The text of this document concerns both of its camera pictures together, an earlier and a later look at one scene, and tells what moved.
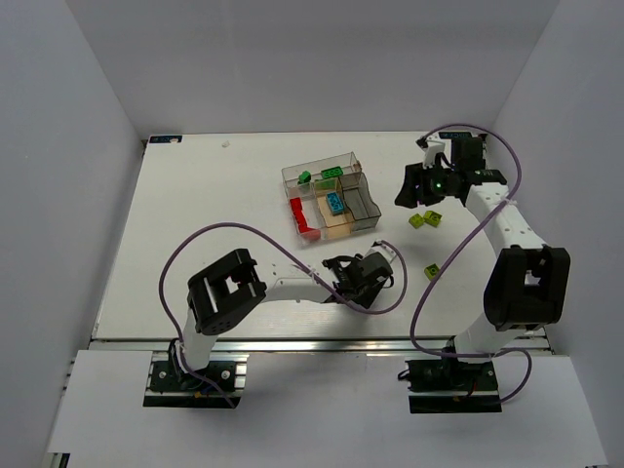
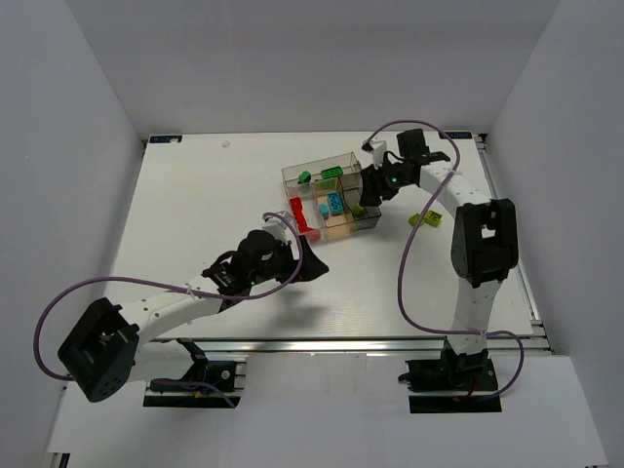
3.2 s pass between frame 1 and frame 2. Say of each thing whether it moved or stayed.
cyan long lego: stayed
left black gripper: moved
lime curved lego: stayed
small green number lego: stayed
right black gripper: moved
